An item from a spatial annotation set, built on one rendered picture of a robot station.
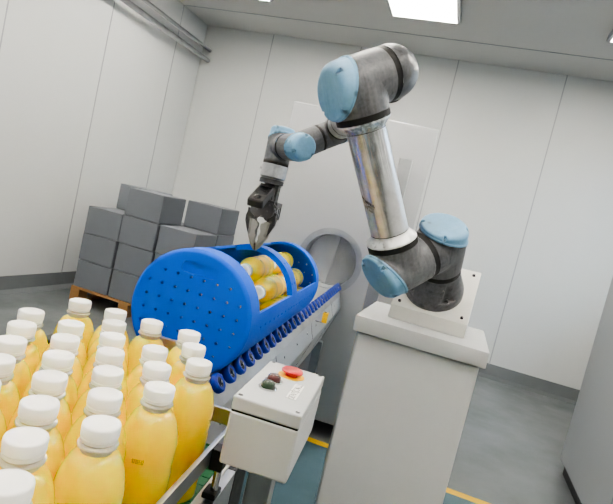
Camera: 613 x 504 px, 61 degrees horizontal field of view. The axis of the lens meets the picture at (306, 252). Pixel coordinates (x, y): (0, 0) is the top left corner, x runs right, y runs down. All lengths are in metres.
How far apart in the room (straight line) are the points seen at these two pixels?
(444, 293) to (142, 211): 3.94
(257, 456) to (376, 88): 0.71
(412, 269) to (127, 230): 4.11
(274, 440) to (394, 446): 0.65
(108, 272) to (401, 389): 4.17
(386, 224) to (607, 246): 5.29
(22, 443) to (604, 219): 6.09
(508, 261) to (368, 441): 4.96
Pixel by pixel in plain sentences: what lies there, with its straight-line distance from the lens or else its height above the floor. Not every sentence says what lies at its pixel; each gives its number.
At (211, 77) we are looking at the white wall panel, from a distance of 7.26.
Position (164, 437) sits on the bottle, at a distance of 0.70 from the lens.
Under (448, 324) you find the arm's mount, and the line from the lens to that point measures 1.36.
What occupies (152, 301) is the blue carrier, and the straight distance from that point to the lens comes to 1.21.
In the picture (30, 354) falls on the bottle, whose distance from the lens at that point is 0.88.
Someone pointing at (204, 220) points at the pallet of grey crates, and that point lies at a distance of 5.12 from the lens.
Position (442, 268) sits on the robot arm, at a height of 1.31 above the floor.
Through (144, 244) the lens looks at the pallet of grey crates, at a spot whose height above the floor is 0.71.
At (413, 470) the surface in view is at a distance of 1.38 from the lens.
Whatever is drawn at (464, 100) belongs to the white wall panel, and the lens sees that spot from 6.37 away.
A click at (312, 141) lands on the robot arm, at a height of 1.55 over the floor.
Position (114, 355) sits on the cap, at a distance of 0.79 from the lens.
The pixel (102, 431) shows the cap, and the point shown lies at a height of 1.11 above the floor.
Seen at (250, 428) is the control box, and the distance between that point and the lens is 0.76.
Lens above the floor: 1.37
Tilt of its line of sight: 5 degrees down
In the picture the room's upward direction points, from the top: 13 degrees clockwise
